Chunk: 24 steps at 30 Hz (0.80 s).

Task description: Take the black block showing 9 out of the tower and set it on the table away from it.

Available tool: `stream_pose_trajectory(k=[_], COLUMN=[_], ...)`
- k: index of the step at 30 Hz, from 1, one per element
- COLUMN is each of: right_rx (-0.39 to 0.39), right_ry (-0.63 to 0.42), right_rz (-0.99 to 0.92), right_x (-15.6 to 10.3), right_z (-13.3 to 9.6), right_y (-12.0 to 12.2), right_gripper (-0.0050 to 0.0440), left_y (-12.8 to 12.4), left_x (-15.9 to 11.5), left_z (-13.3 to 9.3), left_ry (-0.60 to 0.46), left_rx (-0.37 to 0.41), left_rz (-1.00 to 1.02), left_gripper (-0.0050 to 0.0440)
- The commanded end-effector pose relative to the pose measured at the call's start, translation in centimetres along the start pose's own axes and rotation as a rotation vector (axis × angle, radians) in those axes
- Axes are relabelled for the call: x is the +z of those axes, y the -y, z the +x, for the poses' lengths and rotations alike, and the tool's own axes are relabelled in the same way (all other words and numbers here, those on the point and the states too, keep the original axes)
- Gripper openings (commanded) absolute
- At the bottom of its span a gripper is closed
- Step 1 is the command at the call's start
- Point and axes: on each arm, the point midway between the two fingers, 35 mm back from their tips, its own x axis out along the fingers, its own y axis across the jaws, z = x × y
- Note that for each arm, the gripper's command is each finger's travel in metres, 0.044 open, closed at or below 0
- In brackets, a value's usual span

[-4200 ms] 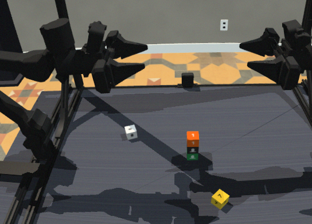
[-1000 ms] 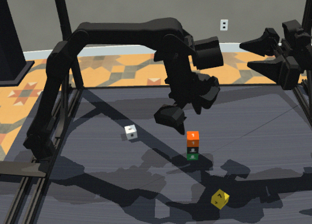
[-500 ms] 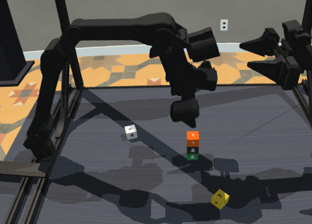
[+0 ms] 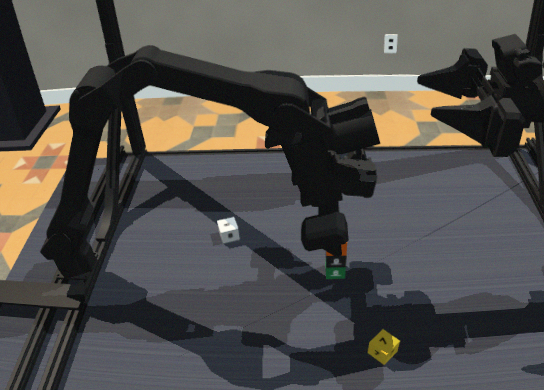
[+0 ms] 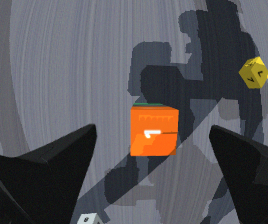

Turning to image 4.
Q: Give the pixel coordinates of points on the orange block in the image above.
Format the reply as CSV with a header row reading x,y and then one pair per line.
x,y
344,250

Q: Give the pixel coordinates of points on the green block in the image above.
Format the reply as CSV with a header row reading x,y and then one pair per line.
x,y
335,273

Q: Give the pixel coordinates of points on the yellow block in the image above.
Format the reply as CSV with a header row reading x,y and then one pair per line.
x,y
383,346

